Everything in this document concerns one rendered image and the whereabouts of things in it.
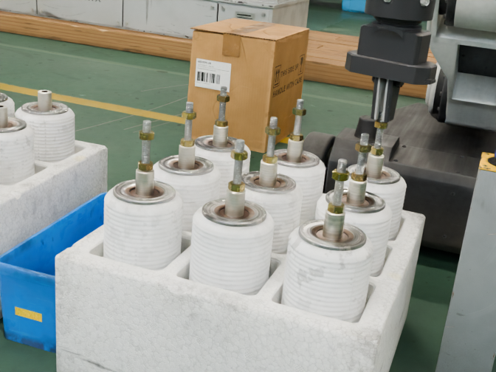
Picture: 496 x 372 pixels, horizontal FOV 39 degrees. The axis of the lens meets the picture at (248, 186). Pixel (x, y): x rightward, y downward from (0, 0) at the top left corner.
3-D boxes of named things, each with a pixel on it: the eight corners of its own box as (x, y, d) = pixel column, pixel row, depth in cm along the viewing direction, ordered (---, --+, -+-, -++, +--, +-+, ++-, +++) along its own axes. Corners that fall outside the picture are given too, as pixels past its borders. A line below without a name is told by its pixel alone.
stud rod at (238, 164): (234, 200, 82) (239, 138, 79) (240, 202, 81) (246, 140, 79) (229, 202, 81) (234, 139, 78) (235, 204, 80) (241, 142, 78)
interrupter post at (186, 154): (178, 171, 94) (180, 147, 93) (176, 165, 96) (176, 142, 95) (196, 170, 95) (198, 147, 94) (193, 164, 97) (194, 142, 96)
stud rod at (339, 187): (339, 224, 77) (349, 160, 75) (333, 226, 77) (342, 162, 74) (333, 221, 78) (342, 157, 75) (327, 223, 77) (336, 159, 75)
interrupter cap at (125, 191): (130, 180, 90) (130, 175, 89) (184, 191, 88) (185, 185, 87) (101, 199, 83) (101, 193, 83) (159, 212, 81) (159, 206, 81)
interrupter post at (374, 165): (379, 174, 100) (382, 152, 99) (383, 180, 98) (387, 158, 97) (362, 173, 100) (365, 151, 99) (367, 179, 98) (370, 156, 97)
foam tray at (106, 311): (186, 260, 124) (192, 164, 118) (407, 317, 112) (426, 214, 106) (55, 381, 89) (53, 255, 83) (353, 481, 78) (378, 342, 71)
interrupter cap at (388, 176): (390, 169, 103) (391, 164, 103) (407, 187, 96) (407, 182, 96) (340, 166, 102) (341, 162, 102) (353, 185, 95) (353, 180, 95)
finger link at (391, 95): (379, 122, 95) (387, 77, 92) (389, 118, 97) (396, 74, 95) (390, 125, 94) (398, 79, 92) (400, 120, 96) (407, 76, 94)
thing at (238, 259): (216, 317, 94) (226, 192, 88) (275, 345, 89) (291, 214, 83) (168, 346, 87) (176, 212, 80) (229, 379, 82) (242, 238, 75)
